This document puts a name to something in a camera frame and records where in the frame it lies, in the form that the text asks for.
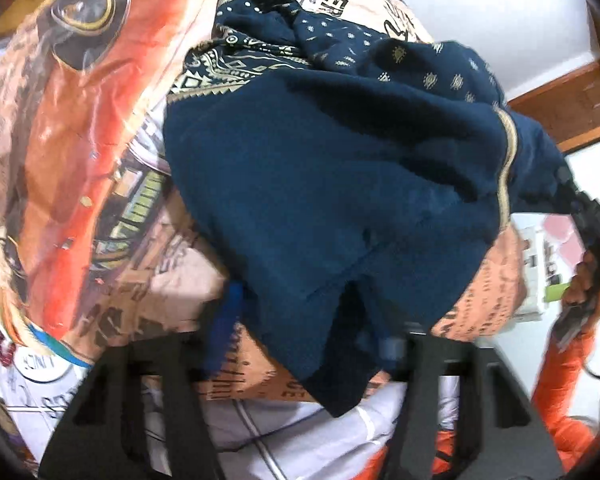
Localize navy patterned hooded garment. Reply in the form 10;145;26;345
162;0;565;416

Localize brown wooden door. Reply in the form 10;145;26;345
507;54;600;156

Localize operator right hand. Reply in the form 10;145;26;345
562;252;600;330

